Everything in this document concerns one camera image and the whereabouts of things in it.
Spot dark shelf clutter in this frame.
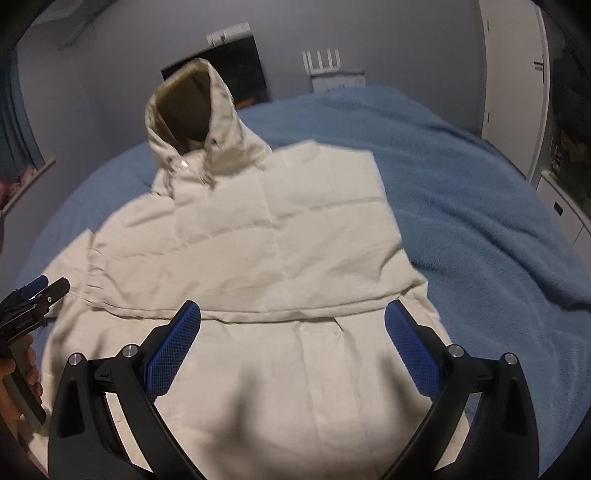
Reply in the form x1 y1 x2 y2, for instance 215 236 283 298
549 28 591 210

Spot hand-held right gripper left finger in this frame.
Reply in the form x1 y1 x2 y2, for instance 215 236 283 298
48 300 206 480

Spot black monitor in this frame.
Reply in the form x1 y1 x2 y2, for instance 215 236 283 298
160 33 271 110

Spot white door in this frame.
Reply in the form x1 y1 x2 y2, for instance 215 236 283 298
478 0 555 185

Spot white wall socket panel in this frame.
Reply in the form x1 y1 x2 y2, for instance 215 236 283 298
206 24 253 46

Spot wooden window sill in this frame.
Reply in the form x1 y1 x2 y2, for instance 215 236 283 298
0 157 57 217

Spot blue fleece blanket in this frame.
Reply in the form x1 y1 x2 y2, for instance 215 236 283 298
14 84 586 480

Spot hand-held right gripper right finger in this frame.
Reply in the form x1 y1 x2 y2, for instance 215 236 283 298
383 300 540 480

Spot blue curtain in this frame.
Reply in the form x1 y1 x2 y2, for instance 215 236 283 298
0 58 45 169

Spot white drawer cabinet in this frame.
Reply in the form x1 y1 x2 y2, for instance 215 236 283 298
534 170 590 252

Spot white router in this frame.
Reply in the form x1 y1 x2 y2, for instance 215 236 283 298
302 48 368 94

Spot cream white trousers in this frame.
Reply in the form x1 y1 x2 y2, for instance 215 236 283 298
34 59 477 480

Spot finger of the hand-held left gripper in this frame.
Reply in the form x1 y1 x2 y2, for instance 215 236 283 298
0 275 51 315
0 278 71 346

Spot person's left hand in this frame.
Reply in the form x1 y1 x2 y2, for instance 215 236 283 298
0 335 44 439

